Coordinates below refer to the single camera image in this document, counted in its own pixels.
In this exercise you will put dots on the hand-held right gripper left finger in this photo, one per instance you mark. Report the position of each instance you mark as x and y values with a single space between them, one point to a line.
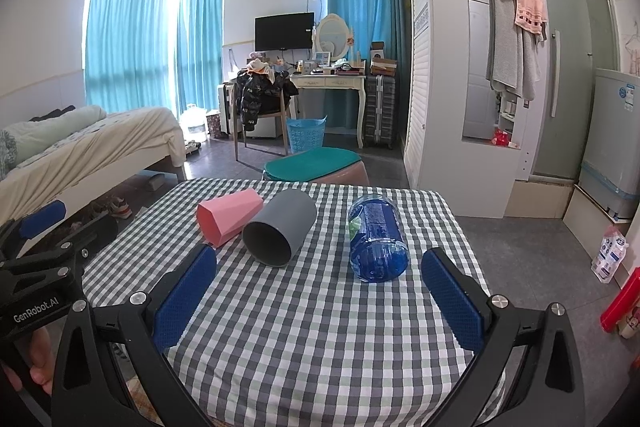
185 297

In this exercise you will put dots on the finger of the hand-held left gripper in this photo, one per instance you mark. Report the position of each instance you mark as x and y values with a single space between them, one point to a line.
97 232
42 218

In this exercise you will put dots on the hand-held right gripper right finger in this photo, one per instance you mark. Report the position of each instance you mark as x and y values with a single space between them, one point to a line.
452 299

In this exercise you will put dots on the pink faceted cup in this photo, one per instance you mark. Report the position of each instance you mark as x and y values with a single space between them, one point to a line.
227 217

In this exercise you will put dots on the grey cup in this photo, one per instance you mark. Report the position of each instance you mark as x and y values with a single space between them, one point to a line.
292 212

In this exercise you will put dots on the person's left hand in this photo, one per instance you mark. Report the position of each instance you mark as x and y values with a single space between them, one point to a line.
41 359

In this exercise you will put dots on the sneakers under bed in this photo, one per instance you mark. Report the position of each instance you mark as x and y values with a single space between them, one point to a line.
120 208

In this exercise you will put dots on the bed with cream sheet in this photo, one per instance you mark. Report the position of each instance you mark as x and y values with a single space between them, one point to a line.
100 152

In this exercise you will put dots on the pale green duvet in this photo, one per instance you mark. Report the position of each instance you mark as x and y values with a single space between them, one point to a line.
45 129

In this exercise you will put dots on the blue transparent bottle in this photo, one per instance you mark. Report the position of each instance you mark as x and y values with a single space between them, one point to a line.
376 232

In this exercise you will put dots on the grey checkered tablecloth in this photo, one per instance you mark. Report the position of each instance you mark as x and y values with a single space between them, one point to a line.
310 322

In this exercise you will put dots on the clear water jug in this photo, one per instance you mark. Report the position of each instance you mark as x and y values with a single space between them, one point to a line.
193 123

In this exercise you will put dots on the pink stool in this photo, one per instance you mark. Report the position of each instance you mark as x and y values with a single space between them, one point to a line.
356 176

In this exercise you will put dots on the patterned small bin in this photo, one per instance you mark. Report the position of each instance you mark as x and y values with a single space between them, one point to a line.
214 124

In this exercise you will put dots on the white detergent bag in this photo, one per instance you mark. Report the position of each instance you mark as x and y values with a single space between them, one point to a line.
610 254

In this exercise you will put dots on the red plastic container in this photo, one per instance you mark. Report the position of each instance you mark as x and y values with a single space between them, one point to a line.
622 302

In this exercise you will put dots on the teal seat cushion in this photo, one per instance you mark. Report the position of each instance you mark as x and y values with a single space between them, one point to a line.
310 164

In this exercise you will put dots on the light blue curtain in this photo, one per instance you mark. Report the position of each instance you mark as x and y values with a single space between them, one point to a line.
200 42
125 42

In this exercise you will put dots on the wooden chair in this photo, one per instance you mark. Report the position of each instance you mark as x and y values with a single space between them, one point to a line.
282 127

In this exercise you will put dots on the blue laundry basket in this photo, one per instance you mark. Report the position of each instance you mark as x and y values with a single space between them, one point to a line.
305 136

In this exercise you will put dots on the grey suitcase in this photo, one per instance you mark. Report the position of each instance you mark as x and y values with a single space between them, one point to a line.
380 112

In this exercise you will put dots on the black patterned jacket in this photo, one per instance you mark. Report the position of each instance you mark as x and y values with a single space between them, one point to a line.
255 99

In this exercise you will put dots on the white washing machine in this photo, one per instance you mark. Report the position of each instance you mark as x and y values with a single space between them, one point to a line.
612 142

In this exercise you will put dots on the beige cloth pile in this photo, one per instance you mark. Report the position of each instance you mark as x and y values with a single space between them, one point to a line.
259 68

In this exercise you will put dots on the brown cardboard box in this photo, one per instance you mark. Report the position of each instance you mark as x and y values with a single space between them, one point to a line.
384 66

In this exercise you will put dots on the white louvered wardrobe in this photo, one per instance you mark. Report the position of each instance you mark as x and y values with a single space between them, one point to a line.
417 57

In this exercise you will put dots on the grey towel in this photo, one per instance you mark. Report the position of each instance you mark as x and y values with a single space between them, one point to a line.
505 57

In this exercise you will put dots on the white dressing table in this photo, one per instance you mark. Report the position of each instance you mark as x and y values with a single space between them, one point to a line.
327 83

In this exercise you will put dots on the black television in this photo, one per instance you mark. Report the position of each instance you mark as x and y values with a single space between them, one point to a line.
283 31

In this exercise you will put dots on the oval vanity mirror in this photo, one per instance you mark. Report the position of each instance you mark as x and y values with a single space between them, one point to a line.
334 34

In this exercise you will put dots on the pink towel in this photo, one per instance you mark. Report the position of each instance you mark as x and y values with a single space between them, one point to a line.
531 4

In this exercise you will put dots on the teal curtain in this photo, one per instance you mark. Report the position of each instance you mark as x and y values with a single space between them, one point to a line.
362 7

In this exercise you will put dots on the frosted glass door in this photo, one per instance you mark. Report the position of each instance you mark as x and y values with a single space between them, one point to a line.
570 7

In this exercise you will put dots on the wall mirror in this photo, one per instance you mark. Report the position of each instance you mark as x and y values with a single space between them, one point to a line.
475 57

